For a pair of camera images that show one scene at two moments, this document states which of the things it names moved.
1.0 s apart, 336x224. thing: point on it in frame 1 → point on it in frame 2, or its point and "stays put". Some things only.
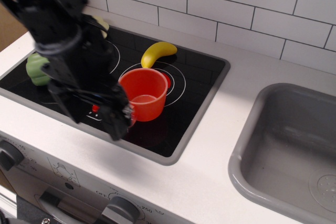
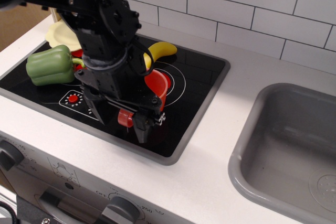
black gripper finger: [72, 104] → [93, 96]
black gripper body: [81, 59] → [114, 76]
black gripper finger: [117, 118] → [143, 123]
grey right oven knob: [123, 210] stays put
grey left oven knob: [10, 156] stays put
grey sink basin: [285, 156] stays put
